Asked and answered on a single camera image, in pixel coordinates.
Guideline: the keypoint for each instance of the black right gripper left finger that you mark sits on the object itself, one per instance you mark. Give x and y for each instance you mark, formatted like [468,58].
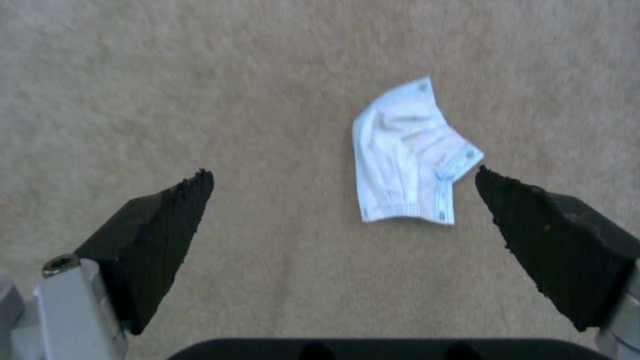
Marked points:
[145,240]

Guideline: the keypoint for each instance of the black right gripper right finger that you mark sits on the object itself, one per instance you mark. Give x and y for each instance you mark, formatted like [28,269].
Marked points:
[555,243]

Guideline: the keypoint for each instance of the crumpled pale blue face mask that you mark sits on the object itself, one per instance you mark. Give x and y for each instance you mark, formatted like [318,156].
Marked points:
[410,157]

